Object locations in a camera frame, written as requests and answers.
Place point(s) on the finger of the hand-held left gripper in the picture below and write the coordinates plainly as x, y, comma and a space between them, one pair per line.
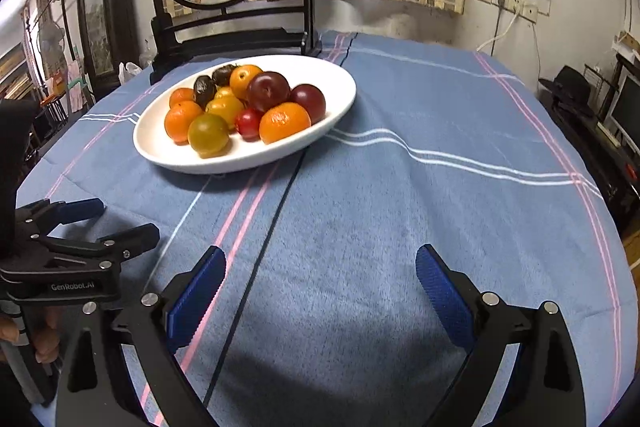
75, 209
130, 239

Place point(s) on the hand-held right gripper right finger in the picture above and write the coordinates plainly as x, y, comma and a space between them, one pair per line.
445, 297

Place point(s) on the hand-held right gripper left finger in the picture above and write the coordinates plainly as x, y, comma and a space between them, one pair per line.
197, 297

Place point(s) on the white oval plate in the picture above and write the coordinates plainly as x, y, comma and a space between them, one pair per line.
165, 154

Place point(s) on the dark wrinkled passion fruit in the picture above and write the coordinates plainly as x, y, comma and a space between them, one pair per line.
204, 91
223, 74

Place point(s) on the dimpled orange mandarin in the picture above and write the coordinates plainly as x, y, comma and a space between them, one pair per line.
284, 123

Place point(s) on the round orange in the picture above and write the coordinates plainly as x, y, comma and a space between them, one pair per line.
244, 81

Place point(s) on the large dark red plum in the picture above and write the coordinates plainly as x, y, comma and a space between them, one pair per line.
268, 91

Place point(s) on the person's left hand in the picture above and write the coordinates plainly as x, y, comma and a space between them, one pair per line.
47, 337

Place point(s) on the blue striped tablecloth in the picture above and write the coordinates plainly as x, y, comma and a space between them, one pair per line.
400, 217

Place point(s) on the smooth orange mandarin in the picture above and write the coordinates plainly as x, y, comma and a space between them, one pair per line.
181, 122

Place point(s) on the green-yellow tomato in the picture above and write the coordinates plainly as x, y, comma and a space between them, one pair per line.
209, 135

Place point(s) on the white plastic bag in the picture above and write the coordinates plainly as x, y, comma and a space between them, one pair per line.
130, 72

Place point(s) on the small orange kumquat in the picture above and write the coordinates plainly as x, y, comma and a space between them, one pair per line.
180, 96

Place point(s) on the red cherry tomato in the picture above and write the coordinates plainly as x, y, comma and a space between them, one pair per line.
248, 123

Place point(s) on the white standing fan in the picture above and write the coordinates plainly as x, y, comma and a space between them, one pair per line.
50, 38

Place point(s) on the dark wooden framed panel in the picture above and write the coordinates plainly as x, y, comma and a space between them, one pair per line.
100, 17

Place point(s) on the black hat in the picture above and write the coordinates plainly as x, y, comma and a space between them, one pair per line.
567, 87

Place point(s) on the computer monitor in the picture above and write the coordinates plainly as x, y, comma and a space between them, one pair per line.
625, 109

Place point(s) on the white wall sockets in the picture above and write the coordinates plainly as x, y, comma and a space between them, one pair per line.
505, 1

